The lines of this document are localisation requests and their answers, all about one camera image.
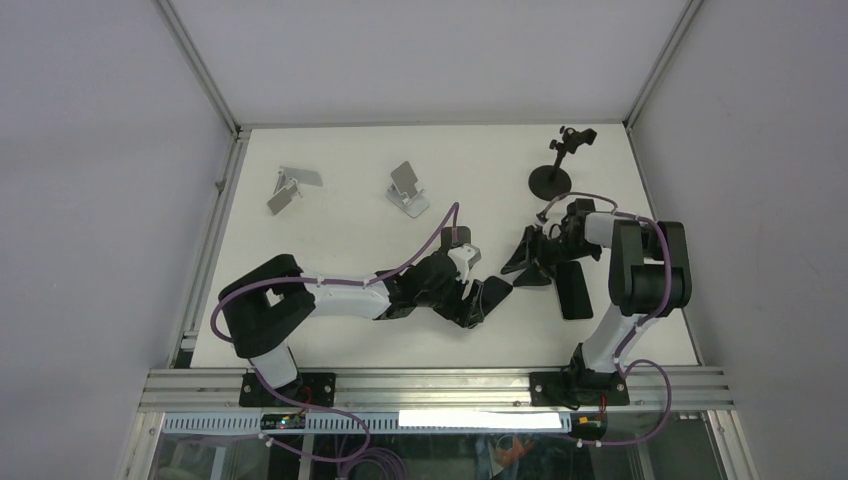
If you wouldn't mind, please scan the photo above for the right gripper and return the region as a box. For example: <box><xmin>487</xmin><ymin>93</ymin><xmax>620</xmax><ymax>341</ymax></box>
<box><xmin>500</xmin><ymin>225</ymin><xmax>600</xmax><ymax>287</ymax></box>

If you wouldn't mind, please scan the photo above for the black phone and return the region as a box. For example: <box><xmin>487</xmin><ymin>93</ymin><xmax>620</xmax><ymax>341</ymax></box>
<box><xmin>555</xmin><ymin>261</ymin><xmax>594</xmax><ymax>321</ymax></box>
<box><xmin>476</xmin><ymin>276</ymin><xmax>513</xmax><ymax>319</ymax></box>

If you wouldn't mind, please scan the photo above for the white folding phone stand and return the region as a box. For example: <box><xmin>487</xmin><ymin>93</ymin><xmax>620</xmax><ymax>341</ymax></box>
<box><xmin>386</xmin><ymin>161</ymin><xmax>430</xmax><ymax>218</ymax></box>

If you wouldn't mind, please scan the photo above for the wooden base phone stand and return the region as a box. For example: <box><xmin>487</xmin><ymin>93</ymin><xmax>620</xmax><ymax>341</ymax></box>
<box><xmin>439</xmin><ymin>225</ymin><xmax>471</xmax><ymax>252</ymax></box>

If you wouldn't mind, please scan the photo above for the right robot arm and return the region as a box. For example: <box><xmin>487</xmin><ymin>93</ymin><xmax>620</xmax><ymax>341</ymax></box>
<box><xmin>501</xmin><ymin>198</ymin><xmax>693</xmax><ymax>405</ymax></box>

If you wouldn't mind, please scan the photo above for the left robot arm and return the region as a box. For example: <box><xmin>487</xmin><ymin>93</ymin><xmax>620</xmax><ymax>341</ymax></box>
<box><xmin>210</xmin><ymin>249</ymin><xmax>498</xmax><ymax>406</ymax></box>

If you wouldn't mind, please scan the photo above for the black tall clamp stand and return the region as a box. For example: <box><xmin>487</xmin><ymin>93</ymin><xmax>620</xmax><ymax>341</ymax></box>
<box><xmin>528</xmin><ymin>126</ymin><xmax>597</xmax><ymax>201</ymax></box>

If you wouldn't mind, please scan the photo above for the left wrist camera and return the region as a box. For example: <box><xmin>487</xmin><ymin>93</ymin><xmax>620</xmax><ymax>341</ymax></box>
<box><xmin>447</xmin><ymin>243</ymin><xmax>482</xmax><ymax>284</ymax></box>

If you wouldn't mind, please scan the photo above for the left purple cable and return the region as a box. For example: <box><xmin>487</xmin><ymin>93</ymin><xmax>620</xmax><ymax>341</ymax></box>
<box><xmin>209</xmin><ymin>201</ymin><xmax>462</xmax><ymax>480</ymax></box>

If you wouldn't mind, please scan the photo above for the purple cable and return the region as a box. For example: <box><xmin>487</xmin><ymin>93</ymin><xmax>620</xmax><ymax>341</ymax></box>
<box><xmin>209</xmin><ymin>201</ymin><xmax>462</xmax><ymax>480</ymax></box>
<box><xmin>536</xmin><ymin>192</ymin><xmax>674</xmax><ymax>448</ymax></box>

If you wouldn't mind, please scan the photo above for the white slotted cable duct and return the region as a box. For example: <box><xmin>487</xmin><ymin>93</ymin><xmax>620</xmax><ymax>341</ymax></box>
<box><xmin>162</xmin><ymin>410</ymin><xmax>571</xmax><ymax>436</ymax></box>

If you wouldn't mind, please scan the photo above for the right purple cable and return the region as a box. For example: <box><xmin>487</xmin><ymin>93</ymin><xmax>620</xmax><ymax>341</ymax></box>
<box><xmin>536</xmin><ymin>192</ymin><xmax>674</xmax><ymax>448</ymax></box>

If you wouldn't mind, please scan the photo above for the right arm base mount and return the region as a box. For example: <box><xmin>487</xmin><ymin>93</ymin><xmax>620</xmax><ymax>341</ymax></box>
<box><xmin>529</xmin><ymin>370</ymin><xmax>630</xmax><ymax>410</ymax></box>

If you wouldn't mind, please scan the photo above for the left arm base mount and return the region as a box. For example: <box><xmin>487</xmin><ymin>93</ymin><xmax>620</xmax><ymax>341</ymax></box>
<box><xmin>238</xmin><ymin>372</ymin><xmax>337</xmax><ymax>408</ymax></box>

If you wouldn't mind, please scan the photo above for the aluminium frame rail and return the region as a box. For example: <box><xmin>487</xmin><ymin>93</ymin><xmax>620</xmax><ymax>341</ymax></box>
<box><xmin>138</xmin><ymin>366</ymin><xmax>736</xmax><ymax>413</ymax></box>

